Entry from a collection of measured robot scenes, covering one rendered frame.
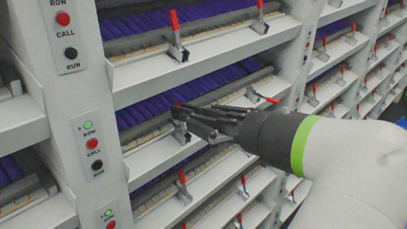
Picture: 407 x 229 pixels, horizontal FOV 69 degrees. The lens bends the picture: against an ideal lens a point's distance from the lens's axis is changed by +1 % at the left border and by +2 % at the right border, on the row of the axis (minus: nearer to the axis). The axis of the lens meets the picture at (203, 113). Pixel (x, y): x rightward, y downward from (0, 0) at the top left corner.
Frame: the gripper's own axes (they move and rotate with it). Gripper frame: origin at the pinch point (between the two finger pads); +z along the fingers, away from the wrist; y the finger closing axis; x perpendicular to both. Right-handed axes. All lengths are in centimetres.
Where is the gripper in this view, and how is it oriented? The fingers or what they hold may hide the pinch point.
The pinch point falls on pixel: (186, 112)
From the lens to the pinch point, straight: 60.9
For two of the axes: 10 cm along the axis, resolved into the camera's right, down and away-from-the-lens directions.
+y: 6.9, -3.6, 6.2
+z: -7.1, -1.8, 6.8
